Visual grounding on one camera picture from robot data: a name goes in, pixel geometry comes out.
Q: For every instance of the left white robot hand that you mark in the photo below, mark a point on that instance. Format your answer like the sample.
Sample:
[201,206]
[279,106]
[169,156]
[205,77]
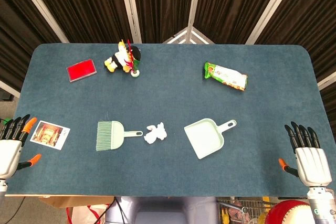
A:
[9,153]

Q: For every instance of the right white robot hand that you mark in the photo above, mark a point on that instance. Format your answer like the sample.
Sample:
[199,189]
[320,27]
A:
[312,163]

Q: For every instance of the mint green hand brush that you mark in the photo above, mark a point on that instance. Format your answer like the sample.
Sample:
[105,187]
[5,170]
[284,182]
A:
[109,136]

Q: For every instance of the mint green dustpan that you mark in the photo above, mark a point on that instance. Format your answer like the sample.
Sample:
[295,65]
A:
[204,138]

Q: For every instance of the white paper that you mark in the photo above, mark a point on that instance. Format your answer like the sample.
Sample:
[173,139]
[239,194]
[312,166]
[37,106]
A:
[155,133]

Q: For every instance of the photo card with white border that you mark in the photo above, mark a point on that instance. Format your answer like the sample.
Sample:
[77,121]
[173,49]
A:
[50,134]

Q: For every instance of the red and white baseball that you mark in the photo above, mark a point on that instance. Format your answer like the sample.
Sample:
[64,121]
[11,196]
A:
[286,213]

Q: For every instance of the brown cardboard box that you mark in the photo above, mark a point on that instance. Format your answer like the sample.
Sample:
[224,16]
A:
[73,200]

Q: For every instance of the red and white bag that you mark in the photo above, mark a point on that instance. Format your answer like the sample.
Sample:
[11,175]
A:
[84,214]

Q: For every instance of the red flat rectangular case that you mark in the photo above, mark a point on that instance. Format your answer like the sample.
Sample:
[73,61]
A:
[81,70]

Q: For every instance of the green white snack packet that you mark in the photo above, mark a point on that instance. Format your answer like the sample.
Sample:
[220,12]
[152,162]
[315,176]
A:
[225,75]

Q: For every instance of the brown pleated screen panel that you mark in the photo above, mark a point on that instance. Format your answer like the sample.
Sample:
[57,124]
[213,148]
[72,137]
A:
[315,24]
[15,24]
[86,6]
[162,3]
[231,3]

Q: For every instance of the black yellow penguin plush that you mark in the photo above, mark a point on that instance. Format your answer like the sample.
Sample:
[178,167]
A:
[119,60]

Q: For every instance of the colourful feather shuttlecock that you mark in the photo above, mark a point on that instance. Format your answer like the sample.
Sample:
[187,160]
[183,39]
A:
[135,74]

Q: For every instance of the silver-blue robot torso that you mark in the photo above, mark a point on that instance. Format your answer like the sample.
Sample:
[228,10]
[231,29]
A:
[162,211]

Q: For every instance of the blue felt table cover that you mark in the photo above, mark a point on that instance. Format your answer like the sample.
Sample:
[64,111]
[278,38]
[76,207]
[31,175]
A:
[168,98]

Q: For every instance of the white screen base frame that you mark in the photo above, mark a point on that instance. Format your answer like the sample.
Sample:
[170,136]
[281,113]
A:
[188,33]

